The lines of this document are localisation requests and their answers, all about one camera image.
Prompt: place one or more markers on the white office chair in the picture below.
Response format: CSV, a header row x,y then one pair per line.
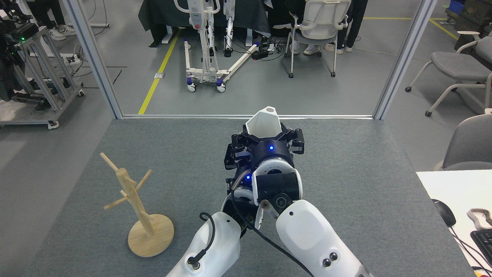
x,y
326,15

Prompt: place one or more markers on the black power strip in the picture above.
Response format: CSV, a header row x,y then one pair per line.
x,y
260,54

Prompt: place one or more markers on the silver post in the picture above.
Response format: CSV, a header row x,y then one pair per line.
x,y
404,57
97,65

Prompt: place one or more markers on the black device with green light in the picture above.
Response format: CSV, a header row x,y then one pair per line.
x,y
7,77

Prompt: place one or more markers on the white power strip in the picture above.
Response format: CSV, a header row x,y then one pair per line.
x,y
75,59

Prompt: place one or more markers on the silver table edge rail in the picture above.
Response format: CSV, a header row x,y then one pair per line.
x,y
192,116

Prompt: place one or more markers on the seated person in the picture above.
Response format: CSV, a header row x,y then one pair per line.
x,y
312,49

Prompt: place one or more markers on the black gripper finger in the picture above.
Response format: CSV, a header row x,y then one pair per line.
x,y
232,159
296,140
242,142

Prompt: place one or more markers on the grey chair backrest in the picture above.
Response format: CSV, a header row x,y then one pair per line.
x,y
472,146

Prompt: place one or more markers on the white wheeled stand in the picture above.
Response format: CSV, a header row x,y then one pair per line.
x,y
207,73

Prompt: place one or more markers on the grey chair with white frame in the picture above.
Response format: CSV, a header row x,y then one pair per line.
x,y
453,65

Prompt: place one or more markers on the blue crate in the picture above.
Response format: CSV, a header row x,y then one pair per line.
x,y
456,5

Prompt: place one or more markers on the standing person by chair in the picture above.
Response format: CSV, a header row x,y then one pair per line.
x,y
355,19

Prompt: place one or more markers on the black keyboard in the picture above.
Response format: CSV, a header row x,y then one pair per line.
x,y
484,242

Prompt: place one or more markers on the white faceted cup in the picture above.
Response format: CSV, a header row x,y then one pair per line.
x,y
263,125

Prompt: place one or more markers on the person with white shoes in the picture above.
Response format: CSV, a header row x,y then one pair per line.
x,y
57,35

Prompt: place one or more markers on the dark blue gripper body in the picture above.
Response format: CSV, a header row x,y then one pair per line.
x,y
269,152
244,177

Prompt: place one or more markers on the black draped table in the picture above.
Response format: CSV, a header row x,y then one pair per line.
x,y
161,15

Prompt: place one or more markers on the dark storage crate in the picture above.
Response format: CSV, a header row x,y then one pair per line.
x,y
476,15

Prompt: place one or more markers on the silver floor socket plate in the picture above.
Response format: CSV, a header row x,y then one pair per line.
x,y
159,75

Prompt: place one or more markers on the aluminium frame cart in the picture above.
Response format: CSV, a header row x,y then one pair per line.
x,y
19,111

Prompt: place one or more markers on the black computer mouse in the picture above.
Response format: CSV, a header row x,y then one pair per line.
x,y
446,213

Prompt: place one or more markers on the wooden cup rack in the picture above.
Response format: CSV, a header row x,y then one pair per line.
x,y
152,238

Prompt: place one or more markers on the white desk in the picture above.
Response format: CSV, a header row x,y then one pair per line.
x,y
461,188

